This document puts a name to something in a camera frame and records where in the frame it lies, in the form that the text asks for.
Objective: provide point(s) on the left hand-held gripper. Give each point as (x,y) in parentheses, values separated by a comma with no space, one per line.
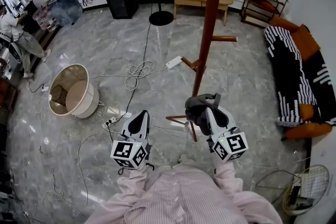
(126,150)

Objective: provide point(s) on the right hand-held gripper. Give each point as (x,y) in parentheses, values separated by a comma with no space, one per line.
(231,145)

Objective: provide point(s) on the dark grey cap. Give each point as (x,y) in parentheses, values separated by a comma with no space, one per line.
(197,110)

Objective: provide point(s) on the brown wooden coat rack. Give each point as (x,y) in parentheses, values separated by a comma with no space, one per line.
(210,21)

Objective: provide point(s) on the person's right forearm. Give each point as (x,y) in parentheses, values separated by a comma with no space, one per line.
(225,175)

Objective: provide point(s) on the person's left forearm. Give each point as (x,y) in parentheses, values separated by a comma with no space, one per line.
(134,181)

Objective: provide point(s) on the white power strip with plugs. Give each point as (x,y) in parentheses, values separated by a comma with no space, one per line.
(109,122)

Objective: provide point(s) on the beige round basket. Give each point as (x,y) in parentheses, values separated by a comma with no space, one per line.
(78,97)

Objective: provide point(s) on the plain white power strip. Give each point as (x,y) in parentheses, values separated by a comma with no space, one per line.
(173,62)

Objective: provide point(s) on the person's pink striped shirt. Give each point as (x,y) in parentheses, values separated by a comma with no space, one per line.
(183,199)

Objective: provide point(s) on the black white striped blanket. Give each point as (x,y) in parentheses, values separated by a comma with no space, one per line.
(286,65)

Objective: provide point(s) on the small orange cushion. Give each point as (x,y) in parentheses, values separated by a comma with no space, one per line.
(306,112)

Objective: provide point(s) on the orange sofa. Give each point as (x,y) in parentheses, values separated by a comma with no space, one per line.
(307,131)

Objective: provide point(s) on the small white power strip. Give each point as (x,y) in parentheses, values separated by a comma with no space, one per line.
(45,87)

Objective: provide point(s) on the large orange cushion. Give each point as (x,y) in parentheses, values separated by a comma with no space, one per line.
(305,42)

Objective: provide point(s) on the dark low bench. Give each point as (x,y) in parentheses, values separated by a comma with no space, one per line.
(48,34)

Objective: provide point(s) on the grey marbled box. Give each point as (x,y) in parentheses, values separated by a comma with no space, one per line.
(67,8)

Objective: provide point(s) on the wrapped pack of bottles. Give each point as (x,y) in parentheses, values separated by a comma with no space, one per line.
(44,18)

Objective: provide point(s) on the metal frame shelf rack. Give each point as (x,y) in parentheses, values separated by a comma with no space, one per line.
(258,19)

